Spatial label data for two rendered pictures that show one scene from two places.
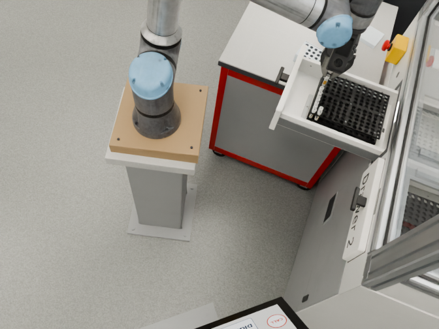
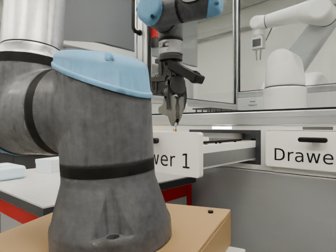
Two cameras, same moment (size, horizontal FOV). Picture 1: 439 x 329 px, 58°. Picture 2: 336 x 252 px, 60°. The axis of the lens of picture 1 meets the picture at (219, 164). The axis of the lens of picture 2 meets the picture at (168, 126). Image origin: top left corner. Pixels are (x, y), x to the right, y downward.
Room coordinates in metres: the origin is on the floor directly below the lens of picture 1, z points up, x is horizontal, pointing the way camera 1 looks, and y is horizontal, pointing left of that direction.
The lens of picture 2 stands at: (0.41, 0.50, 0.94)
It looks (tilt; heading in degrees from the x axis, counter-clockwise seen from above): 0 degrees down; 301
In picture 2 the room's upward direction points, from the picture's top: straight up
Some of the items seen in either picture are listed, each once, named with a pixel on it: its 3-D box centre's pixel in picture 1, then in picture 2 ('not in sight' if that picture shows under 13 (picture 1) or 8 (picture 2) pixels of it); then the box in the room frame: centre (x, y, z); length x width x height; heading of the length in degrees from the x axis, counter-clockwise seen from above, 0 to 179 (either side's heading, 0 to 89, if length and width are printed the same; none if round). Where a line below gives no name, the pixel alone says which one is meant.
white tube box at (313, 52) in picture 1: (313, 58); not in sight; (1.08, -0.26, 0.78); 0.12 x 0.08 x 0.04; 68
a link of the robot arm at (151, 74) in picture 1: (152, 81); (100, 105); (0.67, 0.23, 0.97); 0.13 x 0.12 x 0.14; 6
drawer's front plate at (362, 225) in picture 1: (363, 208); (316, 150); (0.48, -0.42, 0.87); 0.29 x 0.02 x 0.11; 169
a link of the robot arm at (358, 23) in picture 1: (357, 14); (170, 49); (0.87, -0.26, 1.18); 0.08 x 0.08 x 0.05
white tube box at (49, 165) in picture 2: not in sight; (55, 164); (1.42, -0.28, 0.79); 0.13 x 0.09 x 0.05; 95
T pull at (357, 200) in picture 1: (359, 200); (313, 139); (0.48, -0.39, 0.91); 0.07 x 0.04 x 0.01; 169
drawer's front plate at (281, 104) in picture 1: (288, 86); (157, 151); (0.85, -0.16, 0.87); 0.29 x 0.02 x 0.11; 169
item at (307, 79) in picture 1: (349, 111); (202, 150); (0.81, -0.37, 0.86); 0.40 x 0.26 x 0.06; 79
